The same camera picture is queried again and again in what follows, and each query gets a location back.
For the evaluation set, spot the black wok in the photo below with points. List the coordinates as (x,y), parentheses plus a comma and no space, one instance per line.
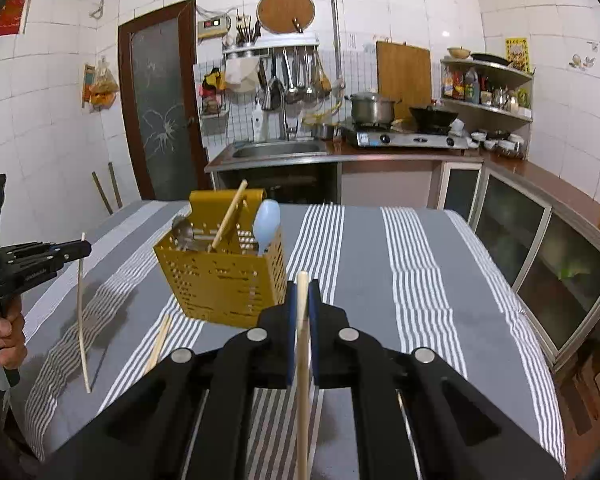
(434,117)

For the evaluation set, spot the brown frosted glass door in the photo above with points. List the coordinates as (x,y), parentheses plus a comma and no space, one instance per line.
(160,110)

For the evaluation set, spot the round bamboo board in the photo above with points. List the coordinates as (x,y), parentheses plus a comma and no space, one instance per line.
(285,11)

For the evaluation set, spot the small wall sticker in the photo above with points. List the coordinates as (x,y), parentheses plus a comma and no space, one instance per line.
(582,61)

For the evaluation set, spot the plastic bag of oranges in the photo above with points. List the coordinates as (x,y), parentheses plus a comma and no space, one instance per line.
(104,87)

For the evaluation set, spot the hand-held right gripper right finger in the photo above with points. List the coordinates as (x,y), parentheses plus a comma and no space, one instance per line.
(315,345)

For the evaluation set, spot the kitchen counter cabinet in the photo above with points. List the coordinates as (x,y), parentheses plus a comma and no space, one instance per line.
(540,240)

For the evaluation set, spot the metal wall pipe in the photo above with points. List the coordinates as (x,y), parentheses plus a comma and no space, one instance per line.
(335,20)

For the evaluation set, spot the row of hanging metal utensils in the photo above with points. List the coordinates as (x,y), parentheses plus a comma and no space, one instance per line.
(292,80)

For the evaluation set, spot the cluster of small bowls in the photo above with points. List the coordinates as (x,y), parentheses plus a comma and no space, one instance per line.
(500,144)

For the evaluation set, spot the yellow perforated utensil holder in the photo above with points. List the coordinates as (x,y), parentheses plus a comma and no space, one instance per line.
(220,285)

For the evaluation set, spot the wooden stick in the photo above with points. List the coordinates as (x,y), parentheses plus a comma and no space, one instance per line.
(103,194)
(116,187)

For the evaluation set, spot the white soap bottle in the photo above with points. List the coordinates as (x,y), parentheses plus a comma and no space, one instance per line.
(258,125)

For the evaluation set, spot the black frying pan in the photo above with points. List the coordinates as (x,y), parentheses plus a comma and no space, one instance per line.
(491,59)

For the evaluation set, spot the person's left hand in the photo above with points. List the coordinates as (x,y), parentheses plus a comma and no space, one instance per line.
(5,332)

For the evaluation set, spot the steel corner shelf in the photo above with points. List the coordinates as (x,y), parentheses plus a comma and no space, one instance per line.
(490,107)

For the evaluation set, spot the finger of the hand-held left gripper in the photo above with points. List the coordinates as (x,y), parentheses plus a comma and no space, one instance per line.
(70,249)

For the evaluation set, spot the yellow red hanging pot holders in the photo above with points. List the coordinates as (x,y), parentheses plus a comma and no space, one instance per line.
(212,82)

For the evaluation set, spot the metal wall rack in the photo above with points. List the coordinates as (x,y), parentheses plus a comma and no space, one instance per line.
(275,42)

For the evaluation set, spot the white wall control box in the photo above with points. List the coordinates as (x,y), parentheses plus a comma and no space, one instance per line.
(213,26)

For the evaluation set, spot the light blue plastic spoon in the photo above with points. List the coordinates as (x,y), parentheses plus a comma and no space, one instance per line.
(267,222)

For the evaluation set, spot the grey white striped tablecloth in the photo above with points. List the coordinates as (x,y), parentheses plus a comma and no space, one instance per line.
(360,270)

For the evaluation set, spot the steel gas stove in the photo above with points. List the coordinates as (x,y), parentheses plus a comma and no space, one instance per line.
(405,139)

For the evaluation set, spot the white hanging plastic bag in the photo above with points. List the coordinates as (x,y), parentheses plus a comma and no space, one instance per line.
(242,76)

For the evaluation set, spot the rectangular wooden cutting board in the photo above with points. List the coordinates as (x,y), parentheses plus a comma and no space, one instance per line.
(405,77)

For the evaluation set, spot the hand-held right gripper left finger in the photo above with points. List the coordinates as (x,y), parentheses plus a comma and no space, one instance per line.
(292,340)

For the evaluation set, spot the steel cooking pot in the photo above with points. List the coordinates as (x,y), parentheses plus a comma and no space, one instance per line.
(372,110)

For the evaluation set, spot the steel kitchen sink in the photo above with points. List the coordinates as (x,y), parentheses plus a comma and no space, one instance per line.
(275,150)

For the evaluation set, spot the yellow wall poster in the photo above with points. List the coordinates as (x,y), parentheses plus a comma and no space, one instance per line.
(517,55)

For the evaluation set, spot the metal spoon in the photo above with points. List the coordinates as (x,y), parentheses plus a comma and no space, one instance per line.
(182,232)

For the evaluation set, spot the row of sauce bottles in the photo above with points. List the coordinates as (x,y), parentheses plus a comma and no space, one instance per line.
(467,85)

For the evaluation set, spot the small wall chart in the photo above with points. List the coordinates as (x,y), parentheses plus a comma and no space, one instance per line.
(88,85)

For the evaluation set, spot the metal cup of knives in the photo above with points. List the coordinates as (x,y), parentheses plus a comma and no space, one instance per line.
(247,35)

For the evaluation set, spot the small wall basket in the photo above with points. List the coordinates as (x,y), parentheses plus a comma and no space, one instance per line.
(214,111)

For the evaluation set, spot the beige bowl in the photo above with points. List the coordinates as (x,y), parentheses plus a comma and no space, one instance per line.
(460,53)

